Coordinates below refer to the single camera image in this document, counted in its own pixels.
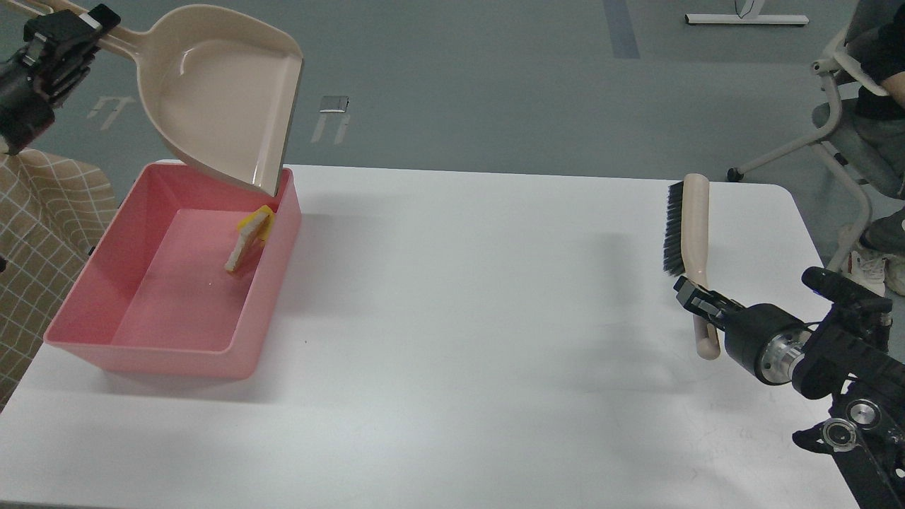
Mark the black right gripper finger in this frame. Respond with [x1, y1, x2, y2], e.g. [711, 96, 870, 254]
[673, 275, 746, 315]
[682, 300, 736, 337]

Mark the white desk foot bar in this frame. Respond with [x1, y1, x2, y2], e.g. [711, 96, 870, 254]
[684, 13, 810, 27]

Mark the white office chair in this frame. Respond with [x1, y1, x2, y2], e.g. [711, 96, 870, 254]
[726, 21, 903, 271]

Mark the yellow sponge piece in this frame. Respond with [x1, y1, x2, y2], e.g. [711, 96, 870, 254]
[236, 205, 275, 250]

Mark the white bread slice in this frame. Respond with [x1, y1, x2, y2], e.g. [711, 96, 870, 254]
[224, 241, 263, 273]

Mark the seated person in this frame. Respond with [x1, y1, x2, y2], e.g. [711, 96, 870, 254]
[843, 6, 904, 296]

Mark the beige hand brush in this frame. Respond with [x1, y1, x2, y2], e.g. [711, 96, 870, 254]
[662, 173, 722, 361]

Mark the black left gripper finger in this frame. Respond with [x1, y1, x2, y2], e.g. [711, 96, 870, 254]
[32, 39, 99, 107]
[22, 4, 122, 69]

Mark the pink plastic bin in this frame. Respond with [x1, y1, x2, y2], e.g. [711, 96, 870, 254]
[43, 163, 303, 379]

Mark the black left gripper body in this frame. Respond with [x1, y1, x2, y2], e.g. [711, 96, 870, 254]
[1, 60, 55, 155]

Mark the beige checkered cloth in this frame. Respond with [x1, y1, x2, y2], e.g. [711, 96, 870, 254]
[1, 149, 119, 406]

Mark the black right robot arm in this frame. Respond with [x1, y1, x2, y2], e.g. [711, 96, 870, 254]
[675, 267, 904, 508]

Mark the beige plastic dustpan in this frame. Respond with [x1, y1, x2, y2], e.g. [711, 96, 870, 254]
[6, 1, 303, 196]

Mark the grey floor socket plate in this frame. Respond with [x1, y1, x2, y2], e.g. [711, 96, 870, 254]
[319, 95, 350, 114]

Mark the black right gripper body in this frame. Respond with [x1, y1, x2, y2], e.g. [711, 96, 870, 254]
[723, 304, 806, 386]

